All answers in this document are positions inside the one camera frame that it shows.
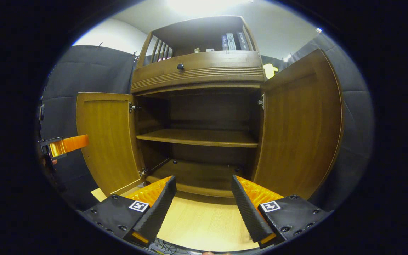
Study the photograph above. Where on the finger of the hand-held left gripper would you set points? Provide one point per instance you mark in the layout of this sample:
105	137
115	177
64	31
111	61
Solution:
71	143

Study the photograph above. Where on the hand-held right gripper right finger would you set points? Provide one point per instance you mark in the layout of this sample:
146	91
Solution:
248	212

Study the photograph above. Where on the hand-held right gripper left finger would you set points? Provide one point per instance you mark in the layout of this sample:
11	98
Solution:
159	212

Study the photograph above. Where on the wooden shoe cabinet door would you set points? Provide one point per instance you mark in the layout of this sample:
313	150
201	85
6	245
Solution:
108	141
299	134

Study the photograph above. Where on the metal door hinge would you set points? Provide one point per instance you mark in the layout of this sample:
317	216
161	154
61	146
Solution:
132	107
260	102
142	172

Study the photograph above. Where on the wooden inner cabinet shelf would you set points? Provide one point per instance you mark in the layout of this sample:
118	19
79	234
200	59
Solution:
200	137

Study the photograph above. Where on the wooden cabinet drawer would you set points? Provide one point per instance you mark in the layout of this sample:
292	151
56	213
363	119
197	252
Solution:
221	63

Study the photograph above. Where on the black backdrop cloth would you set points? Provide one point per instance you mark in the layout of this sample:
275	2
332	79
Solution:
94	71

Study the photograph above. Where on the round black drawer knob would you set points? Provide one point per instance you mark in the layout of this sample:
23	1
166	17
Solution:
180	66

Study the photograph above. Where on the grey book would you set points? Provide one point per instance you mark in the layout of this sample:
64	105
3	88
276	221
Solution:
231	41

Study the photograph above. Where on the blue book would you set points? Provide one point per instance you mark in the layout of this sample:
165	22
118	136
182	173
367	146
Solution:
224	42

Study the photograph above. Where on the dark book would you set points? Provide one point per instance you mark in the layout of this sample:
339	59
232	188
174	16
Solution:
243	40

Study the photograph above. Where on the large ceiling light panel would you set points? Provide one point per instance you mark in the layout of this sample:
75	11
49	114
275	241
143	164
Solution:
204	5

